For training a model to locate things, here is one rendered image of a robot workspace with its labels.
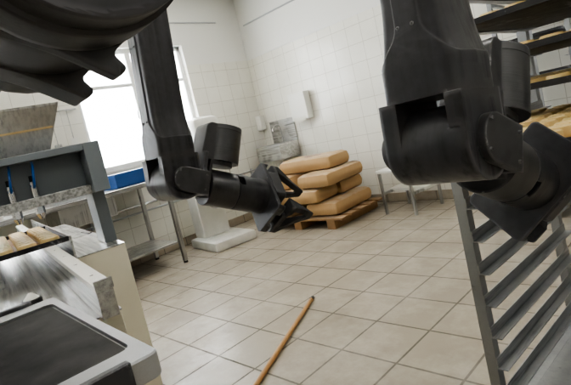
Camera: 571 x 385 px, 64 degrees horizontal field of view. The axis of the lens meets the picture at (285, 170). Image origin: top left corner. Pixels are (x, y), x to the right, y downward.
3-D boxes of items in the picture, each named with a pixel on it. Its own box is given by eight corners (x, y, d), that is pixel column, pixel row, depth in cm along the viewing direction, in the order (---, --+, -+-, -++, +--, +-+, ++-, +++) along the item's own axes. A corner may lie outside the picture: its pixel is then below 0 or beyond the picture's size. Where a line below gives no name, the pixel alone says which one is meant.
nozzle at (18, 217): (14, 225, 137) (-3, 167, 135) (25, 223, 139) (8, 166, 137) (15, 227, 132) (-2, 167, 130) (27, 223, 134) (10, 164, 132)
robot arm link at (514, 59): (379, 169, 36) (485, 156, 29) (385, 34, 38) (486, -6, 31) (459, 192, 43) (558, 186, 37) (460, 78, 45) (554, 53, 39)
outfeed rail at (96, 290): (19, 236, 241) (14, 224, 240) (25, 234, 243) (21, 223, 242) (104, 321, 75) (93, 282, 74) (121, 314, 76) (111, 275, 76)
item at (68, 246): (34, 232, 245) (30, 219, 244) (35, 232, 245) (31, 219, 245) (75, 258, 139) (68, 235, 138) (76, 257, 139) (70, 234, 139)
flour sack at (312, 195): (267, 208, 501) (263, 195, 499) (291, 198, 532) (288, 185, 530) (318, 204, 452) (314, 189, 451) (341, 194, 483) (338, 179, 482)
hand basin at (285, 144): (328, 177, 570) (308, 89, 560) (309, 184, 545) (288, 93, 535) (274, 183, 642) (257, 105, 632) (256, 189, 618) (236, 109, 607)
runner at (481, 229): (483, 242, 118) (481, 231, 117) (472, 242, 120) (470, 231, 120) (564, 182, 159) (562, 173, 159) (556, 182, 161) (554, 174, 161)
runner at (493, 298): (495, 308, 119) (494, 297, 119) (485, 306, 121) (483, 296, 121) (573, 231, 161) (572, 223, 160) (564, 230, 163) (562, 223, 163)
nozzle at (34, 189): (36, 219, 140) (20, 163, 139) (48, 217, 142) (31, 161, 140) (39, 220, 135) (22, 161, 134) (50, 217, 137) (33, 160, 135)
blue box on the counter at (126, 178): (117, 189, 428) (113, 174, 426) (103, 191, 448) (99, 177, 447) (154, 178, 456) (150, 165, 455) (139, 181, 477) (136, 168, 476)
